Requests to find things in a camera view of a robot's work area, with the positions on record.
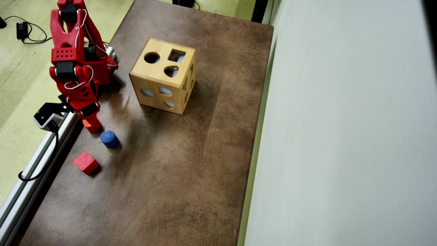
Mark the orange-red rounded block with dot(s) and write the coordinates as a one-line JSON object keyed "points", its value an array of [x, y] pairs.
{"points": [[94, 130]]}

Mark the aluminium profile rail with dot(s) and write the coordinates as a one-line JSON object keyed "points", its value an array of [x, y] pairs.
{"points": [[17, 201]]}

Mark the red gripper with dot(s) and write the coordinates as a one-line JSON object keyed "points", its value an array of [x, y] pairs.
{"points": [[89, 110]]}

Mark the red robot arm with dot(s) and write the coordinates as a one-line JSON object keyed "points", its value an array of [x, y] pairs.
{"points": [[63, 37]]}

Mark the black vertical post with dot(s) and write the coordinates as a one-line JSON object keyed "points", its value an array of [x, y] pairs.
{"points": [[259, 10]]}

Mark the blue cylinder block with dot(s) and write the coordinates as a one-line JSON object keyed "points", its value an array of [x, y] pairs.
{"points": [[109, 139]]}

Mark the wooden shape sorter box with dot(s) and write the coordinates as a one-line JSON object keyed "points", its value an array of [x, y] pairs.
{"points": [[143, 75]]}

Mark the black box on floor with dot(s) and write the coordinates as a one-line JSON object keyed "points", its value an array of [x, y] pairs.
{"points": [[184, 2]]}

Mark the small black floor object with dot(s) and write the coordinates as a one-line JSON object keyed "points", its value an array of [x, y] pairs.
{"points": [[1, 23]]}

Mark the red cube block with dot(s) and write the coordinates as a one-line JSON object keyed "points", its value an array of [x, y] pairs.
{"points": [[85, 162]]}

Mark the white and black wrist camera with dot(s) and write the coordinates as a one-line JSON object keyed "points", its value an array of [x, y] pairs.
{"points": [[46, 116]]}

